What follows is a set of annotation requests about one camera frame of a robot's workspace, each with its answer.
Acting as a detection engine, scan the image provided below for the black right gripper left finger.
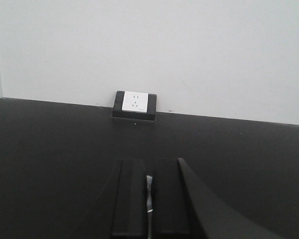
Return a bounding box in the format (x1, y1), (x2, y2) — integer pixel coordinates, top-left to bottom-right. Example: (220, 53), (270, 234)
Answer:
(111, 159), (148, 237)

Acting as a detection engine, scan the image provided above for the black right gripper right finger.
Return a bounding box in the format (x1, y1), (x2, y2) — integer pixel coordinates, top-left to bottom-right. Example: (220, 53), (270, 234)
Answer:
(152, 159), (190, 236)

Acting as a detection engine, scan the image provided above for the black socket housing box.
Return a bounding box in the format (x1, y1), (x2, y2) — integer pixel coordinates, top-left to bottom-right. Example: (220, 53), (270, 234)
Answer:
(112, 91), (157, 121)

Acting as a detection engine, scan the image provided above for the white wall power socket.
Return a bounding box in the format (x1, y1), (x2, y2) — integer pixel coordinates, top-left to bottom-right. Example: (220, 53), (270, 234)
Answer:
(122, 91), (149, 113)

